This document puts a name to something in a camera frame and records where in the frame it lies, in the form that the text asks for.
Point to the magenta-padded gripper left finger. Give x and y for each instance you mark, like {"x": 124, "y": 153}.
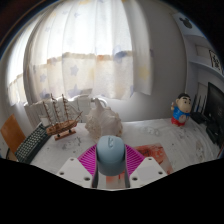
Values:
{"x": 81, "y": 166}

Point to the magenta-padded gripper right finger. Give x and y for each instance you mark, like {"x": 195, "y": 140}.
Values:
{"x": 140, "y": 165}

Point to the light blue computer mouse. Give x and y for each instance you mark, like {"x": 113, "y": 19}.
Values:
{"x": 111, "y": 154}

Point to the red cartoon print mouse pad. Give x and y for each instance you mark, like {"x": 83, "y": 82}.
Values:
{"x": 159, "y": 156}

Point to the white patterned tablecloth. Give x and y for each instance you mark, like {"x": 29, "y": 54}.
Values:
{"x": 160, "y": 140}

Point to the large white conch shell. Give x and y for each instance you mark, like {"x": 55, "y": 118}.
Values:
{"x": 103, "y": 121}

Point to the wooden model sailing ship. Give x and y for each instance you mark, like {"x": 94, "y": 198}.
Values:
{"x": 60, "y": 118}

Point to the black mechanical keyboard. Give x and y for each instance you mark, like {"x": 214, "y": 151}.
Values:
{"x": 32, "y": 144}

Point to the white radiator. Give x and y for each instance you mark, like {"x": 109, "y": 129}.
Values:
{"x": 56, "y": 108}

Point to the cartoon boy figurine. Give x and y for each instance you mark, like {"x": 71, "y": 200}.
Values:
{"x": 181, "y": 109}

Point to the wooden chair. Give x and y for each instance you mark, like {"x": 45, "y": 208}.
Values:
{"x": 12, "y": 133}

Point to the black wifi router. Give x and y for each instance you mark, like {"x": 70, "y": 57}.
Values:
{"x": 199, "y": 111}

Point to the black monitor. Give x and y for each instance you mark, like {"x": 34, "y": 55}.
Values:
{"x": 215, "y": 104}

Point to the white sheer star curtain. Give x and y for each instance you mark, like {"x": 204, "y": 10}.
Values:
{"x": 83, "y": 46}

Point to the white wall shelf unit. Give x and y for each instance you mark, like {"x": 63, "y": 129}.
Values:
{"x": 205, "y": 50}

